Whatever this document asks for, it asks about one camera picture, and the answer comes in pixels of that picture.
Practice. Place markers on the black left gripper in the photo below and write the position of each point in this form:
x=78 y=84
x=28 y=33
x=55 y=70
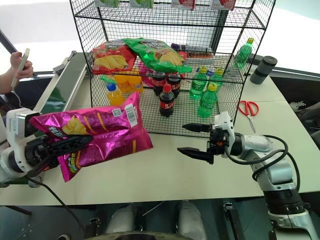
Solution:
x=37 y=151

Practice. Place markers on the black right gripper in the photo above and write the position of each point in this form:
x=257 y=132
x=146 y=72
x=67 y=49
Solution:
x=216 y=143

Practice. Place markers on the magenta chips bag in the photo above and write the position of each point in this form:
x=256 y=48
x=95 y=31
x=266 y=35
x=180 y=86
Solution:
x=110 y=142

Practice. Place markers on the white smartphone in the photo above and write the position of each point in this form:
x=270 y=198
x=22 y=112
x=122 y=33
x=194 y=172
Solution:
x=22 y=63

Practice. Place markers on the bystander forearm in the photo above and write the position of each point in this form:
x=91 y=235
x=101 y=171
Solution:
x=6 y=83

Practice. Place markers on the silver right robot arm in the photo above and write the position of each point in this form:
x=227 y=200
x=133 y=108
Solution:
x=275 y=175

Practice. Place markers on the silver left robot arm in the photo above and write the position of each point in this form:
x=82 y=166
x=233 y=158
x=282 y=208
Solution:
x=7 y=167

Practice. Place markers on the conveyor belt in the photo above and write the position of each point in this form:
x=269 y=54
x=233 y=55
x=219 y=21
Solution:
x=60 y=85

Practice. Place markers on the bystander hand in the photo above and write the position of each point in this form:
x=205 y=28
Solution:
x=23 y=66

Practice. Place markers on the green soda bottle yellow cap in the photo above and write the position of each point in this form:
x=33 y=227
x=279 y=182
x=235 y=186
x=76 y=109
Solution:
x=244 y=53
x=198 y=86
x=207 y=103
x=216 y=78

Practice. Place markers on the cola bottle red cap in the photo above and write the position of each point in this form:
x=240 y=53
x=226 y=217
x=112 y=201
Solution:
x=158 y=82
x=166 y=103
x=174 y=83

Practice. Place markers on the grey rounded robot leg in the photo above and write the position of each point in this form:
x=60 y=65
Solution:
x=122 y=220
x=190 y=218

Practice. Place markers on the orange soda bottle blue cap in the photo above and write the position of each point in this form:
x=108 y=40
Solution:
x=114 y=96

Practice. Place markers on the pink snack bag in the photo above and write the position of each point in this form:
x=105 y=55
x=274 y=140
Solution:
x=146 y=75

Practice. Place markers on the red snack bar pack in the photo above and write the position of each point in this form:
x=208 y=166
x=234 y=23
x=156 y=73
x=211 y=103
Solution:
x=197 y=55

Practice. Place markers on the dark brown snack box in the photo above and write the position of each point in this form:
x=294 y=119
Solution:
x=200 y=49

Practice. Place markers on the green chips bag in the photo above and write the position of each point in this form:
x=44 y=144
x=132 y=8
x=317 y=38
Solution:
x=155 y=56

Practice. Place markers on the purple snack bar pack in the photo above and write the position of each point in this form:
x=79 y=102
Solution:
x=178 y=46

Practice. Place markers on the grey insulated tumbler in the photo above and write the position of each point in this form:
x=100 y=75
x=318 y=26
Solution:
x=263 y=70

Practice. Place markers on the red chips bag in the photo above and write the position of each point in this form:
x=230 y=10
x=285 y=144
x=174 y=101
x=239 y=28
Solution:
x=110 y=58

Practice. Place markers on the black shoe white laces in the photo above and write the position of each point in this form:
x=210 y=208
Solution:
x=300 y=106

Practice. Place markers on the red hanging snack packet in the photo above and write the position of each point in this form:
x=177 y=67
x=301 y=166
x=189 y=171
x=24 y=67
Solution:
x=183 y=3
x=223 y=3

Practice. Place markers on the green hanging snack packet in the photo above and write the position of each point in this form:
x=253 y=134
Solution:
x=107 y=2
x=142 y=3

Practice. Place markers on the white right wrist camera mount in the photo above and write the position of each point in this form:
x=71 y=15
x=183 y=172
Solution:
x=223 y=122

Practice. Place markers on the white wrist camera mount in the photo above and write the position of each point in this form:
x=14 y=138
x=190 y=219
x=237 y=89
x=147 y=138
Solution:
x=15 y=130
x=223 y=122

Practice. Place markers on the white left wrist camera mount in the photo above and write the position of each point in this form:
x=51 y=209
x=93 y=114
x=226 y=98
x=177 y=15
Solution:
x=15 y=130

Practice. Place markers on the black metal bracket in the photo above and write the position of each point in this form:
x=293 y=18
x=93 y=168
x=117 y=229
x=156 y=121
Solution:
x=233 y=220

